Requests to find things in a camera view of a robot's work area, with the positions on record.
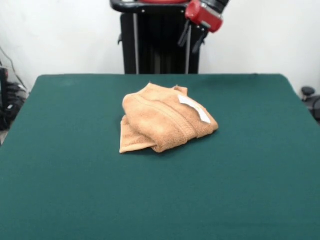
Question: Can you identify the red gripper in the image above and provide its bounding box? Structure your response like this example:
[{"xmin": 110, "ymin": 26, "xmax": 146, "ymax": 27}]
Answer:
[{"xmin": 178, "ymin": 0, "xmax": 224, "ymax": 54}]

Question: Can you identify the tan terry towel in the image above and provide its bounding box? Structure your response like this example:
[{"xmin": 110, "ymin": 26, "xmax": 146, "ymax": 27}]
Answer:
[{"xmin": 119, "ymin": 82, "xmax": 220, "ymax": 154}]

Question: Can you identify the grey chair base leg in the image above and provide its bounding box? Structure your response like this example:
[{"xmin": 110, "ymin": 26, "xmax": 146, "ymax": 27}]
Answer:
[{"xmin": 301, "ymin": 86, "xmax": 320, "ymax": 124}]

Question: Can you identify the dark green table cloth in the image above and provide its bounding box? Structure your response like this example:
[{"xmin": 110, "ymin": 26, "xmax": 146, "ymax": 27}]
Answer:
[{"xmin": 0, "ymin": 73, "xmax": 320, "ymax": 240}]

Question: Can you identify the black equipment pile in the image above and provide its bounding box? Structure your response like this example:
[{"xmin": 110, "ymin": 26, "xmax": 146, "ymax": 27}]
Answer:
[{"xmin": 0, "ymin": 66, "xmax": 29, "ymax": 131}]

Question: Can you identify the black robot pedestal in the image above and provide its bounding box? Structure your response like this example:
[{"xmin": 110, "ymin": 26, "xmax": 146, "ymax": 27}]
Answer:
[{"xmin": 109, "ymin": 0, "xmax": 208, "ymax": 75}]

